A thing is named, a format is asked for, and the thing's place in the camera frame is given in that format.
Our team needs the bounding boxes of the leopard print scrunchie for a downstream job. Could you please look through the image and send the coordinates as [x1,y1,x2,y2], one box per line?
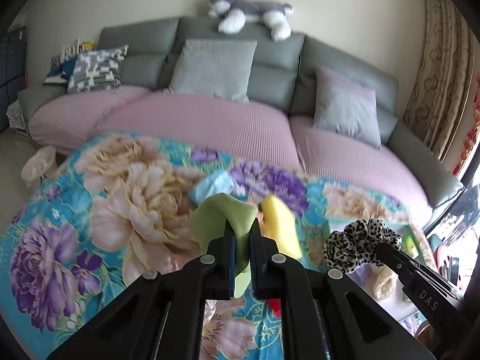
[324,219,402,274]

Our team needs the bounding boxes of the yellow sponge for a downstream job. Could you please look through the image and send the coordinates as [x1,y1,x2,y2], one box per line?
[260,195,303,259]

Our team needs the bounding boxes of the green microfiber cloth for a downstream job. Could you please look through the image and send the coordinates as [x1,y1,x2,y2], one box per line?
[188,193,259,298]

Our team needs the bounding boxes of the light blue face mask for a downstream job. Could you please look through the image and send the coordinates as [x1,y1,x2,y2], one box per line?
[188,170,247,206]

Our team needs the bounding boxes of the cream knitted scrunchie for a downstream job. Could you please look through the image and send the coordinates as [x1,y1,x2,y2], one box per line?
[372,266,398,301]

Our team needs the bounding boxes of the teal rimmed tray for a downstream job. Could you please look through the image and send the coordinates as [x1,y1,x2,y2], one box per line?
[348,222,436,335]

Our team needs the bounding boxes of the floral blanket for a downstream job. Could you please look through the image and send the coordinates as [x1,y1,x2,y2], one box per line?
[1,133,434,359]

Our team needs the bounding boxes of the grey pink right cushion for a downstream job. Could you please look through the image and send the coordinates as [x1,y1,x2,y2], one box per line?
[313,65,381,149]

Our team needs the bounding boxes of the grey sofa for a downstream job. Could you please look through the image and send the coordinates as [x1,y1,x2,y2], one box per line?
[16,16,466,211]

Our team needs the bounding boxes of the beige patterned curtain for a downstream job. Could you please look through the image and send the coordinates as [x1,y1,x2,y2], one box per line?
[403,0,476,161]

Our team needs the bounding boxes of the pink sofa seat cover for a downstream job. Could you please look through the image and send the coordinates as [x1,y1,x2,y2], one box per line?
[18,85,432,226]

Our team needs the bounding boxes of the grey middle cushion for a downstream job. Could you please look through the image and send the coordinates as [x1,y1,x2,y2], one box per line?
[168,39,257,104]

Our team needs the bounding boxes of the patterned blue white cushion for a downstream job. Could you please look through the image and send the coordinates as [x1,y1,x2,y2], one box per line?
[67,45,128,94]

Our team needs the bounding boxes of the dark blue cushion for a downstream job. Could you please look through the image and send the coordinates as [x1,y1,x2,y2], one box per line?
[42,57,77,88]

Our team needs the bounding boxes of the husky plush toy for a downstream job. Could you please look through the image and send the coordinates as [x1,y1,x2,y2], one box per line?
[208,0,294,41]

